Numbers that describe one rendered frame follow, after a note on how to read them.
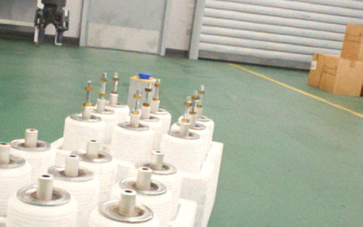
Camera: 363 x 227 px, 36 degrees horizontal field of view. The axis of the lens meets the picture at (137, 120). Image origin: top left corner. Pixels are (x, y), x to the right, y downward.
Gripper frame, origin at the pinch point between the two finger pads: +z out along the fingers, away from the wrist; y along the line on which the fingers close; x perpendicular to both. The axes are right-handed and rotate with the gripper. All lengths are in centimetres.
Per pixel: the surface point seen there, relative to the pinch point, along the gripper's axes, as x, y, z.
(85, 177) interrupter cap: 44, -76, 18
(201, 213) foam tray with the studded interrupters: 4, -70, 31
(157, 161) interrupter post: 29, -77, 16
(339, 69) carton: -355, 79, -4
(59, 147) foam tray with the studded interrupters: 19.9, -37.0, 23.4
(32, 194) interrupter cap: 56, -78, 19
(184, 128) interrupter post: 4, -61, 14
